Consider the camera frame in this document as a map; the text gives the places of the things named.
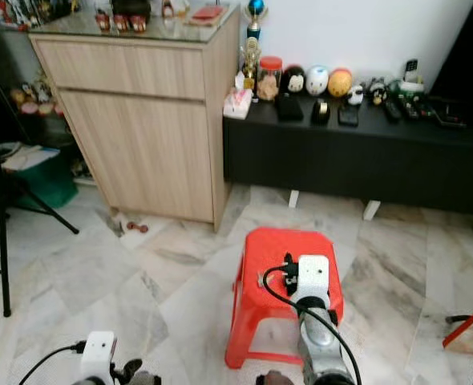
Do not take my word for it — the red plastic stool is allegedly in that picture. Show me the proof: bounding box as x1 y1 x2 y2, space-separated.
224 226 346 371

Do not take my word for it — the black low console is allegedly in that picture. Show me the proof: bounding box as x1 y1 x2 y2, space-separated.
223 93 473 217

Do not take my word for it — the black rounded gadget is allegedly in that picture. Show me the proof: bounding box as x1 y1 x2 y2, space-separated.
310 99 333 127

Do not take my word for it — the black wallet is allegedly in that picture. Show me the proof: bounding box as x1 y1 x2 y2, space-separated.
276 95 305 124

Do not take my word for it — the black flat phone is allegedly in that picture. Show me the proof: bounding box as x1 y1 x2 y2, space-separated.
337 104 361 128

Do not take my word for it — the pink white small box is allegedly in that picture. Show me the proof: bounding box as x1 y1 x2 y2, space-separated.
223 87 254 122

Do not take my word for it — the black tripod stand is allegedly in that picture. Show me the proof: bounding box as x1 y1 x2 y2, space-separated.
0 56 80 318

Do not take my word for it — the small panda figurine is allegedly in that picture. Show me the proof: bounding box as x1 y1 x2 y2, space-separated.
347 82 366 107

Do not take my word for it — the black egg figurine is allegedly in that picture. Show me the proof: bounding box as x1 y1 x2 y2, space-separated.
279 65 307 98

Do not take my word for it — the black remote control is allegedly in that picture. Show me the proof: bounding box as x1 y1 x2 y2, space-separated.
382 98 405 124

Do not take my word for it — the white egg figurine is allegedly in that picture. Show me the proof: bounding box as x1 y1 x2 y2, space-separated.
305 65 330 98

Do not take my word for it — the clear jar with red lid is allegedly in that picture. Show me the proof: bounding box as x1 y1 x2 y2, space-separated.
257 55 284 103

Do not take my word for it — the yellow egg figurine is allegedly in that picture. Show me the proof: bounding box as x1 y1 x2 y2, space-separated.
327 67 354 99

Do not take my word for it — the light wooden cabinet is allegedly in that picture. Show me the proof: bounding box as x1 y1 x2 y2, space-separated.
28 14 242 233

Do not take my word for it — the small dark toy figure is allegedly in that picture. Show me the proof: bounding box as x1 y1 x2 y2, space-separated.
366 76 389 106

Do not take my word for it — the green storage box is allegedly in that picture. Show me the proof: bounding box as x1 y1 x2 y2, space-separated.
0 144 79 212

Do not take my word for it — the gold trophy with blue ball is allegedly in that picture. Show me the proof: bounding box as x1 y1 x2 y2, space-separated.
240 0 269 89

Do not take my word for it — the red flat box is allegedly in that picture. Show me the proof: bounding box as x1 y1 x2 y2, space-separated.
189 5 226 26

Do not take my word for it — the dark red figurine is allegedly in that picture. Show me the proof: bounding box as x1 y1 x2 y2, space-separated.
95 0 152 34

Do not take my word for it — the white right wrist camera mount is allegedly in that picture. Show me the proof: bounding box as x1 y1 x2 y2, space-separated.
297 254 331 302

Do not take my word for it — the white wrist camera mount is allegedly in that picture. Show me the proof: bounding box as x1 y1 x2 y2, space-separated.
79 330 118 385
297 254 331 302

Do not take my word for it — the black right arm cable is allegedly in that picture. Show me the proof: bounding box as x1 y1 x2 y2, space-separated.
261 265 365 385

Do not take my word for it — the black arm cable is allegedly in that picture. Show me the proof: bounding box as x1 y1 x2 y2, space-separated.
261 265 365 385
18 340 87 385

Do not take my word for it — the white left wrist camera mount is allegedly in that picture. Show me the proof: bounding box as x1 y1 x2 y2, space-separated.
79 330 118 385

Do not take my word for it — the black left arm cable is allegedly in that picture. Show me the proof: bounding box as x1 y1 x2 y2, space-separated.
18 340 87 385

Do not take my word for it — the cordless phone on green base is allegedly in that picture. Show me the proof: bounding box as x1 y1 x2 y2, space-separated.
389 59 427 99

